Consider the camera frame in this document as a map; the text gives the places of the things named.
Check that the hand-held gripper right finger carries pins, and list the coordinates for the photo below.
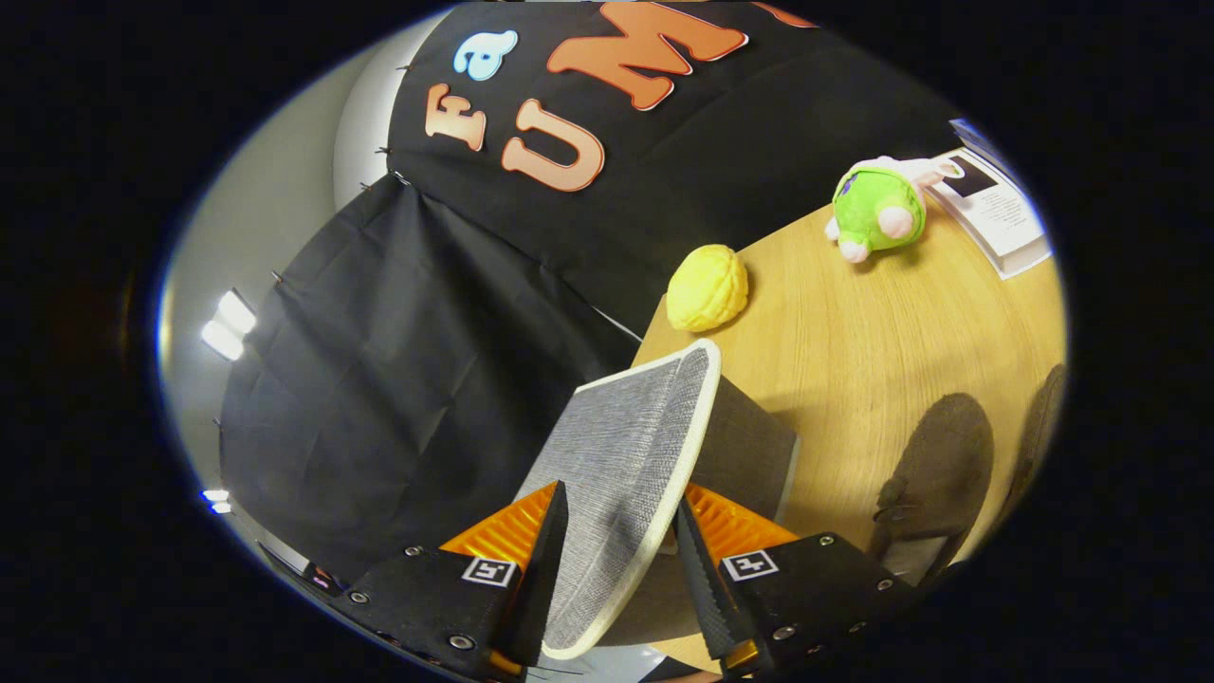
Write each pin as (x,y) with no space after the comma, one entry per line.
(707,588)

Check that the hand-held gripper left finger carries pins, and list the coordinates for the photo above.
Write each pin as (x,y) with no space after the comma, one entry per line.
(545,579)

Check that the grey fabric storage box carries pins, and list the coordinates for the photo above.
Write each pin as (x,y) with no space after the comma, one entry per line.
(626,455)

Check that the brown fuzzy shoe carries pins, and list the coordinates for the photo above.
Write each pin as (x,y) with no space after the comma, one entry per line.
(1039,427)
(939,465)

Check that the black backdrop cloth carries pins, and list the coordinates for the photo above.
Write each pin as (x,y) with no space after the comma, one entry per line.
(379,379)

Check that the yellow bread-shaped toy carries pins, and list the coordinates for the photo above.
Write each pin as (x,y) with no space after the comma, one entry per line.
(707,289)

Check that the ceiling strip light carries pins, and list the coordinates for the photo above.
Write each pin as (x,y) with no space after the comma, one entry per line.
(228,327)

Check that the green and pink plush toy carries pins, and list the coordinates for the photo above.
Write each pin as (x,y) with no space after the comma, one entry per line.
(877,209)

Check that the large white book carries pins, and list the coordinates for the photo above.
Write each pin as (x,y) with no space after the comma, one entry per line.
(996,213)

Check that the blue book with figure cover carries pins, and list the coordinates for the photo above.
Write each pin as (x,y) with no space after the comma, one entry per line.
(972,133)

